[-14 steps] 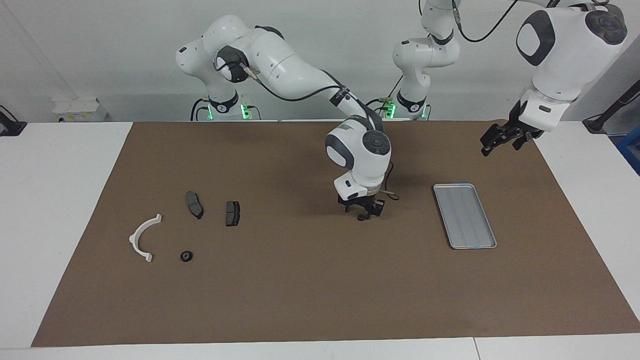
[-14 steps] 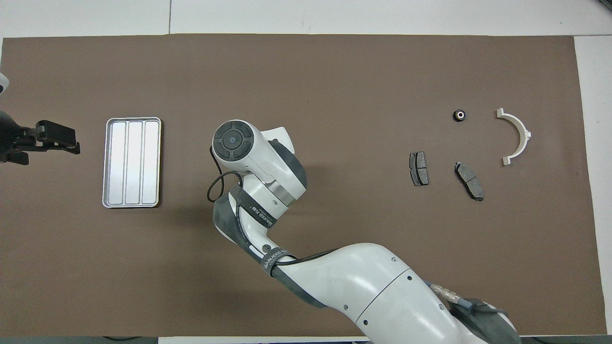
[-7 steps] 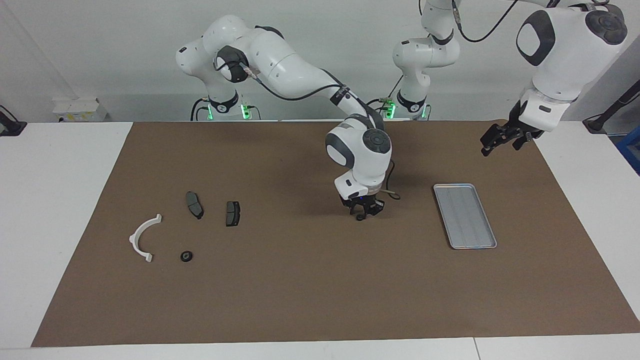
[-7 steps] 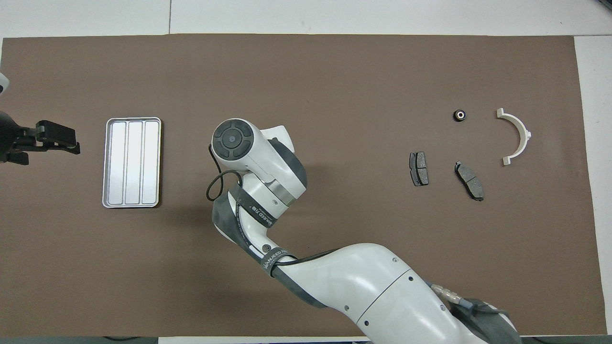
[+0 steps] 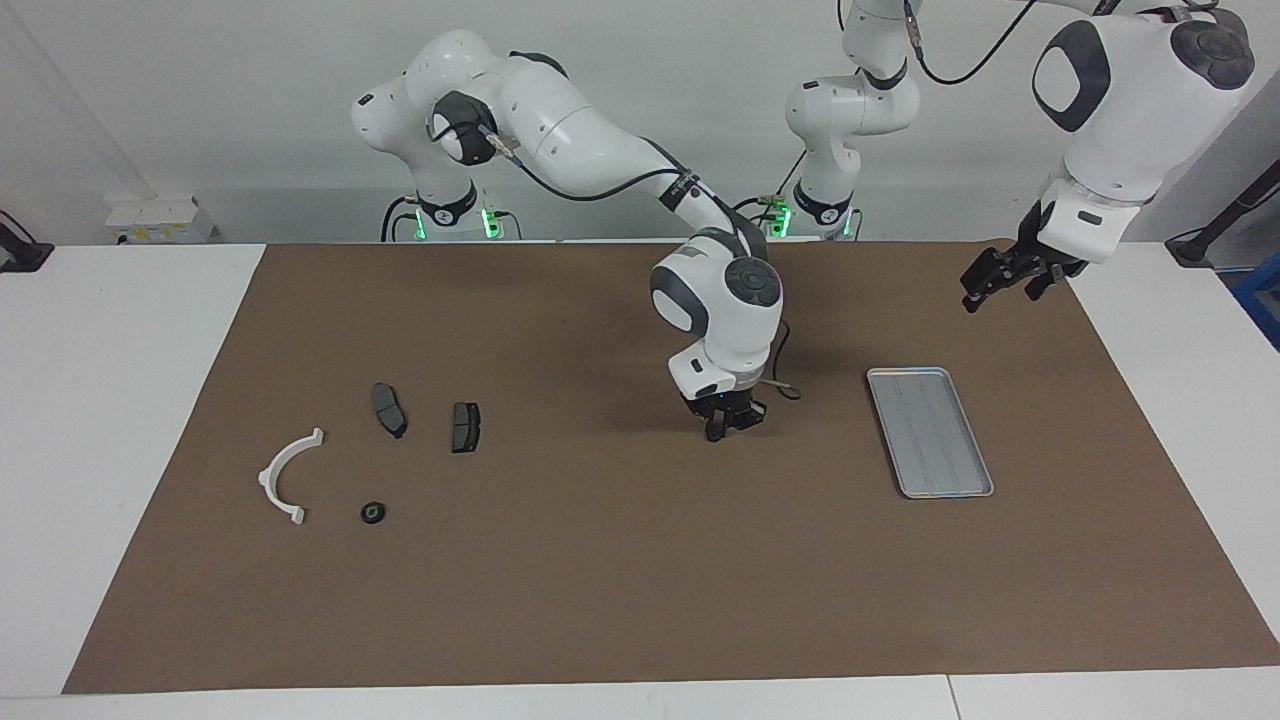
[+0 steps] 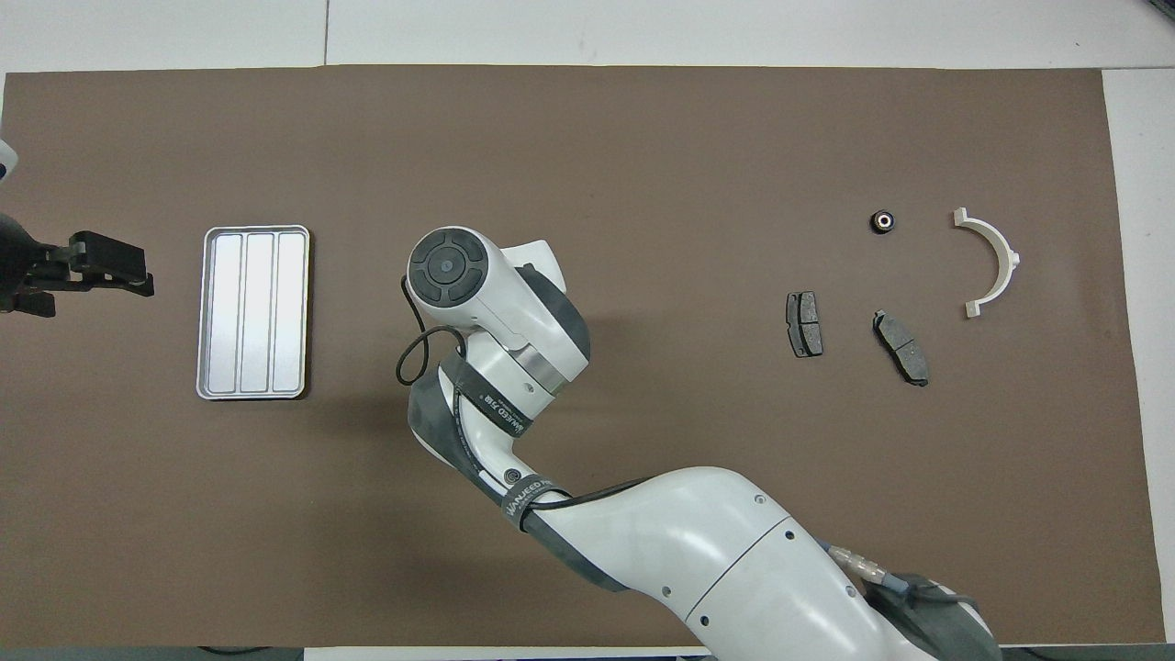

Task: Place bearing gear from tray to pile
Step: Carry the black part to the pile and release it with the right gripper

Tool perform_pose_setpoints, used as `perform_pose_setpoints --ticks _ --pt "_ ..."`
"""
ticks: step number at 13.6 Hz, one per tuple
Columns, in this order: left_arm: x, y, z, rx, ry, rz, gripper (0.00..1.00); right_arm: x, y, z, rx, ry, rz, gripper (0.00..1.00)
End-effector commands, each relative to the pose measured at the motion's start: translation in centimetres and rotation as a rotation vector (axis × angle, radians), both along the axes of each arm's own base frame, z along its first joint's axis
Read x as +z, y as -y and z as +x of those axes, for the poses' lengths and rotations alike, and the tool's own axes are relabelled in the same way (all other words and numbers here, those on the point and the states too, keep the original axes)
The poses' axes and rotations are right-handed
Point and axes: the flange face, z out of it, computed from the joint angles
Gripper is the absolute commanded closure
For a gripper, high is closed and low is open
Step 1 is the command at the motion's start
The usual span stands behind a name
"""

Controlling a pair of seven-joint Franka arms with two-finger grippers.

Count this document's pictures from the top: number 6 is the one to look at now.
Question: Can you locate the short dark brake pad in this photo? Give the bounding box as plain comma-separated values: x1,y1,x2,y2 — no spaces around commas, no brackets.
785,291,824,359

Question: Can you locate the silver metal tray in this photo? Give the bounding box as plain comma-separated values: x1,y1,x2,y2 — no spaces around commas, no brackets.
196,225,311,401

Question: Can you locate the white semicircular plastic bracket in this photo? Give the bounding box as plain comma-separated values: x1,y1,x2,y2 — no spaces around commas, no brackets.
952,207,1022,320

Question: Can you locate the brown table mat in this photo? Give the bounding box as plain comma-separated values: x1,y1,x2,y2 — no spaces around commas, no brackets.
0,64,1167,648

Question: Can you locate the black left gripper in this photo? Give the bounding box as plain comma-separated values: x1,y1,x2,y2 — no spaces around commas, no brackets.
0,213,155,318

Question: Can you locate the long dark brake pad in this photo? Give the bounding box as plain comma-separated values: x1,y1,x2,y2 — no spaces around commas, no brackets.
871,310,931,387

